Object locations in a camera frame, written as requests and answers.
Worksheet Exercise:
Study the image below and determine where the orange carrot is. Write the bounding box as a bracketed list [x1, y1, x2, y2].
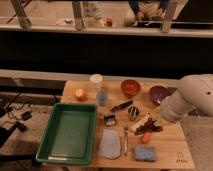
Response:
[141, 132, 152, 144]

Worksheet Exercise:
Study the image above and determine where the dark red grape bunch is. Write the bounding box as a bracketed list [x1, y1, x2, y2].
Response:
[135, 118, 163, 135]

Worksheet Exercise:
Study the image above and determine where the black white small gadget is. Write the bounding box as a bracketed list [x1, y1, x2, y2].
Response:
[104, 114, 117, 126]

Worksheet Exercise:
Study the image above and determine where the purple bowl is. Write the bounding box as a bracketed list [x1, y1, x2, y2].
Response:
[149, 86, 171, 106]

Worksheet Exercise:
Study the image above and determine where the orange fruit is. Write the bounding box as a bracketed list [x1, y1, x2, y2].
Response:
[74, 88, 87, 101]

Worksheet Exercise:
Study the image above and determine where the orange bowl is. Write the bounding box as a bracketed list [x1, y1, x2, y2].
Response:
[121, 79, 141, 98]

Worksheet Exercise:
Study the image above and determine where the white paper cup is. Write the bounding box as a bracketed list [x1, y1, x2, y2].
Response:
[90, 74, 103, 89]

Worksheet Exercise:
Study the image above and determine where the silver fork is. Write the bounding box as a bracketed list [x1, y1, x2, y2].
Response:
[124, 126, 128, 156]

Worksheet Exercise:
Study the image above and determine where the grey blue cloth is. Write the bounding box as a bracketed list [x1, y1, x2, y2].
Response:
[99, 129, 121, 160]

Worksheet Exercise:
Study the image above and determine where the black handled knife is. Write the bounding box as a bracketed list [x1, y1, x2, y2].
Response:
[110, 100, 133, 112]

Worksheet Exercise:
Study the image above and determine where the green plastic tray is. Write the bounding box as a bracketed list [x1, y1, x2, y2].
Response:
[36, 103, 97, 165]

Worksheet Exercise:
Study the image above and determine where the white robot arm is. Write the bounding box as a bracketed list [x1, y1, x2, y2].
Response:
[151, 74, 213, 126]

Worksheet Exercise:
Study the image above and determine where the blue sponge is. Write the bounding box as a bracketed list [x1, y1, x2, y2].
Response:
[134, 146, 156, 162]

